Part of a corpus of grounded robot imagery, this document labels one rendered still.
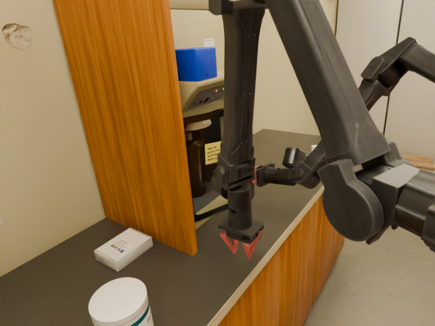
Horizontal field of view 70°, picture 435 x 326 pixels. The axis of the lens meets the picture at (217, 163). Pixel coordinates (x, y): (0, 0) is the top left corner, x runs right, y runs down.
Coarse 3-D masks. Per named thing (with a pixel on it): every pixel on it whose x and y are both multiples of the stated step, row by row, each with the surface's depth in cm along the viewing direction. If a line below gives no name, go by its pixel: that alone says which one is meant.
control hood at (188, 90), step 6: (222, 72) 106; (210, 78) 94; (216, 78) 95; (222, 78) 97; (180, 84) 92; (186, 84) 90; (192, 84) 89; (198, 84) 88; (204, 84) 91; (210, 84) 94; (216, 84) 97; (222, 84) 101; (180, 90) 93; (186, 90) 91; (192, 90) 90; (198, 90) 91; (204, 90) 94; (186, 96) 92; (192, 96) 92; (186, 102) 93; (210, 102) 109; (186, 108) 97; (192, 108) 101
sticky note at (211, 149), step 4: (208, 144) 108; (212, 144) 109; (216, 144) 110; (208, 148) 109; (212, 148) 110; (216, 148) 110; (208, 152) 109; (212, 152) 110; (216, 152) 111; (208, 156) 110; (212, 156) 111; (216, 156) 111; (208, 160) 110; (212, 160) 111; (216, 160) 112
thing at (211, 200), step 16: (192, 128) 103; (208, 128) 106; (192, 144) 105; (192, 160) 106; (192, 176) 108; (208, 176) 112; (192, 192) 110; (208, 192) 114; (208, 208) 117; (224, 208) 121
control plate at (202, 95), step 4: (212, 88) 98; (216, 88) 100; (220, 88) 102; (200, 92) 94; (204, 92) 96; (208, 92) 99; (212, 92) 101; (216, 92) 104; (220, 92) 106; (196, 96) 94; (200, 96) 96; (204, 96) 99; (208, 96) 102; (212, 96) 104; (220, 96) 110; (196, 100) 97; (200, 100) 99; (204, 100) 102; (208, 100) 105; (212, 100) 108; (192, 104) 98; (196, 104) 100; (200, 104) 103; (188, 108) 98
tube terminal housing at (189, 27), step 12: (180, 12) 93; (192, 12) 98; (204, 12) 102; (180, 24) 94; (192, 24) 98; (204, 24) 103; (216, 24) 108; (180, 36) 95; (192, 36) 99; (204, 36) 104; (216, 36) 109; (180, 48) 96; (216, 48) 110; (216, 60) 112; (204, 108) 111; (216, 108) 117
